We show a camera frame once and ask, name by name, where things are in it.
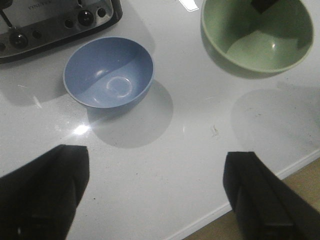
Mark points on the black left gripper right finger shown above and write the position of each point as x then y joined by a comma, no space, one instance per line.
265,207

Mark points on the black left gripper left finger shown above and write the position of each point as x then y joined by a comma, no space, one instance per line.
38,201

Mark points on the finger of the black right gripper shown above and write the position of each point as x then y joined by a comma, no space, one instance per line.
262,5

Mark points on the light green bowl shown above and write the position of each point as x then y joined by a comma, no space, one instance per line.
272,42

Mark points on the blue bowl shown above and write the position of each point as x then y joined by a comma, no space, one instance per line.
109,73

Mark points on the black toaster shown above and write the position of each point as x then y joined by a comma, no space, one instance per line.
28,27

